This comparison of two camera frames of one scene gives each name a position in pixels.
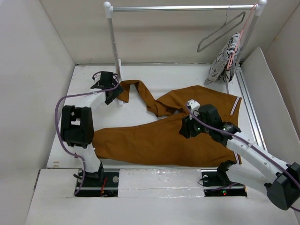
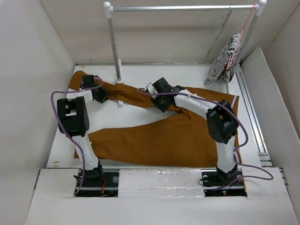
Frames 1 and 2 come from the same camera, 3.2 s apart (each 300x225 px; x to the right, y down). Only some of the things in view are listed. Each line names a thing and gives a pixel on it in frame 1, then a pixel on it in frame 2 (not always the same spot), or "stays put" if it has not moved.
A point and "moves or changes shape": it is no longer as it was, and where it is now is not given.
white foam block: x=162 y=183 stays put
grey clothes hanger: x=226 y=23 moves or changes shape
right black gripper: x=186 y=126 to x=154 y=99
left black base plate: x=100 y=184 stays put
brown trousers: x=155 y=140 moves or changes shape
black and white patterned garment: x=222 y=68 stays put
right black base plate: x=216 y=183 stays put
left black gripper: x=117 y=91 to x=103 y=95
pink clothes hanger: x=236 y=46 stays put
